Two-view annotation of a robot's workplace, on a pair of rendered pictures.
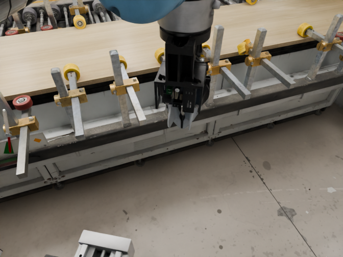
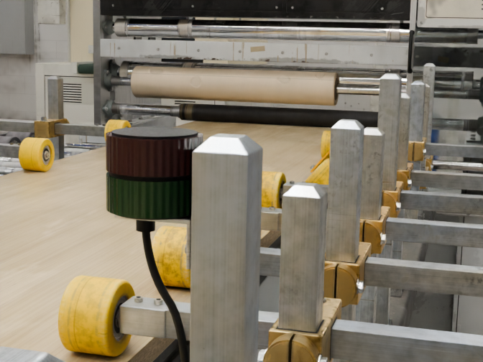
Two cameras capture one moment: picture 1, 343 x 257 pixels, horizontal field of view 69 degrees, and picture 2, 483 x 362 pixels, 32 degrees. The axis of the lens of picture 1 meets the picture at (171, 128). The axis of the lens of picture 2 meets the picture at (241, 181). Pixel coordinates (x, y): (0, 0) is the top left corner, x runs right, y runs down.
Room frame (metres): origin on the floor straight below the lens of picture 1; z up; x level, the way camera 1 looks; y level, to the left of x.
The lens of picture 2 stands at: (0.51, 1.12, 1.23)
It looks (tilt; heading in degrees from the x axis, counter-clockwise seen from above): 10 degrees down; 305
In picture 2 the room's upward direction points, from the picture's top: 1 degrees clockwise
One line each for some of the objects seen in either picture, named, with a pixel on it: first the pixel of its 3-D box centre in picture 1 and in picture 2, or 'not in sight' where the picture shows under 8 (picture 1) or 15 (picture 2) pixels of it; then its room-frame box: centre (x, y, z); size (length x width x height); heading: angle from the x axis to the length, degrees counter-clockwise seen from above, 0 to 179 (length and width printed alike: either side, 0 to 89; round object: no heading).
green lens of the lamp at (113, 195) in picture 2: not in sight; (154, 191); (0.85, 0.73, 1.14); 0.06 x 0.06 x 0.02
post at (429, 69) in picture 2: not in sight; (425, 138); (1.57, -1.40, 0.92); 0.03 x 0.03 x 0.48; 20
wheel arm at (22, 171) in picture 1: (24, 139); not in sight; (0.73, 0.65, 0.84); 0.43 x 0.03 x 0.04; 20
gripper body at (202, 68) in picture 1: (182, 67); not in sight; (0.33, -0.02, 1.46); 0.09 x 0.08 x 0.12; 169
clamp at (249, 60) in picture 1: (257, 59); (398, 178); (1.24, -0.48, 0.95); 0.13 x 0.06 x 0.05; 110
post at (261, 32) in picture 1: (251, 69); (395, 207); (1.23, -0.46, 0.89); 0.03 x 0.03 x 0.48; 20
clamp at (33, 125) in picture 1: (21, 125); not in sight; (0.82, 0.70, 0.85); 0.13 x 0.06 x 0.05; 110
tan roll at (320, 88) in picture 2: not in sight; (284, 87); (2.20, -1.55, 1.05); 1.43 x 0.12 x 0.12; 20
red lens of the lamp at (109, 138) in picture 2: not in sight; (154, 151); (0.85, 0.73, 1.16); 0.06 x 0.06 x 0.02
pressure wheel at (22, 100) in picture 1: (25, 108); not in sight; (0.93, 0.72, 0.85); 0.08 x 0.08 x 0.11
